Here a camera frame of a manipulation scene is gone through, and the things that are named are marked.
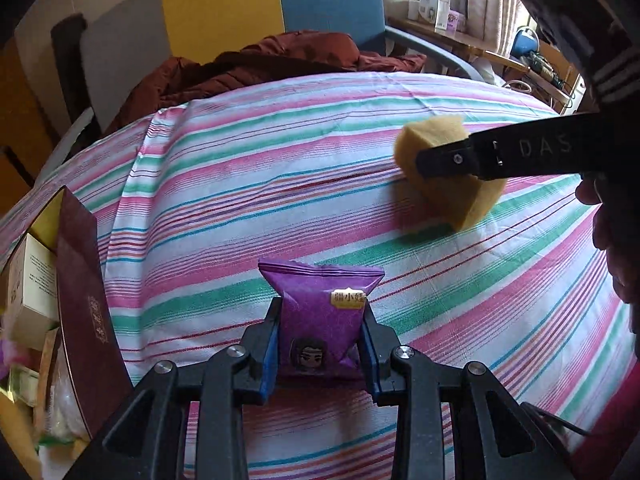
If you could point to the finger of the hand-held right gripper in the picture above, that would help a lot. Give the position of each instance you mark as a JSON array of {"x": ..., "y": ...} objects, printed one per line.
[{"x": 445, "y": 160}]

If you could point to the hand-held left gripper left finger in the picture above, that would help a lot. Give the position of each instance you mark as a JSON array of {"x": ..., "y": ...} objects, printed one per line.
[{"x": 270, "y": 355}]

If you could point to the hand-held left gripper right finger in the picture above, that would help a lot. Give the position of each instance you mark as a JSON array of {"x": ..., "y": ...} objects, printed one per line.
[{"x": 370, "y": 360}]

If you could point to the yellow sponge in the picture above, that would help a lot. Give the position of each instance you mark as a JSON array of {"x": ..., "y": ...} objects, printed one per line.
[{"x": 450, "y": 200}]

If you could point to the purple snack packet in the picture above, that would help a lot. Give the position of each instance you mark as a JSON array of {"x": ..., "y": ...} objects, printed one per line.
[{"x": 320, "y": 320}]

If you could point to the gold tin box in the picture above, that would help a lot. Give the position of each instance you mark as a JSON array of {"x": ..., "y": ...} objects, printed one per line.
[{"x": 85, "y": 310}]

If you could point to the beige cardboard box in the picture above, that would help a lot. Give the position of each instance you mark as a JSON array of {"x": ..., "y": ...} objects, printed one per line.
[{"x": 35, "y": 280}]

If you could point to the green white packet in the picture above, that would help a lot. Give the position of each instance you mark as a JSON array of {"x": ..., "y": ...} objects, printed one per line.
[{"x": 22, "y": 382}]

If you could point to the person's right hand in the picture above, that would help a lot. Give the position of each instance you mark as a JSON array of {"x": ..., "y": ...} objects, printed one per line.
[{"x": 615, "y": 240}]

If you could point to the blue desk lamp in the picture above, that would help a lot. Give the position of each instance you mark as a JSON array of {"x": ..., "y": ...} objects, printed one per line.
[{"x": 522, "y": 42}]

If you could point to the dark grey armrest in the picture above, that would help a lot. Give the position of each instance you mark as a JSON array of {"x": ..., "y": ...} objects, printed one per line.
[{"x": 430, "y": 49}]

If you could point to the wooden desk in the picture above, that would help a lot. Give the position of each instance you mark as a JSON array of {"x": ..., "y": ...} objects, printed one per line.
[{"x": 480, "y": 45}]

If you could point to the small pink box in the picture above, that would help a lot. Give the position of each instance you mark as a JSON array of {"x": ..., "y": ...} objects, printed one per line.
[{"x": 456, "y": 21}]

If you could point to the beige curtain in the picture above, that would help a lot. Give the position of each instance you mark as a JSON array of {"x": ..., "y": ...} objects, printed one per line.
[{"x": 495, "y": 15}]

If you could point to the striped bedsheet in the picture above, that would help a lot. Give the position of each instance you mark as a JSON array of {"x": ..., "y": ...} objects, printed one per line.
[{"x": 300, "y": 160}]

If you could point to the white blue-label box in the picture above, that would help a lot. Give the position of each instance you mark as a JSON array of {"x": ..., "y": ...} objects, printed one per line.
[{"x": 432, "y": 5}]

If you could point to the maroon jacket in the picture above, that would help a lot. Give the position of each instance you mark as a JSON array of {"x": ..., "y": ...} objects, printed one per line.
[{"x": 280, "y": 60}]

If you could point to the grey yellow blue chair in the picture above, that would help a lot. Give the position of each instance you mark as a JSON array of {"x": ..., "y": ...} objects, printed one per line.
[{"x": 225, "y": 5}]

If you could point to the light grey armrest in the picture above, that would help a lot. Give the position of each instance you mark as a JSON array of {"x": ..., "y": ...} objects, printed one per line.
[{"x": 75, "y": 135}]

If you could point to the wooden wardrobe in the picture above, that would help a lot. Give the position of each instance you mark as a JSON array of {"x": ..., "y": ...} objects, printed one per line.
[{"x": 20, "y": 125}]

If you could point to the black rolled mat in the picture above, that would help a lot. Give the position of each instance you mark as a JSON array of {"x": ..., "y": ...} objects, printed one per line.
[{"x": 70, "y": 60}]

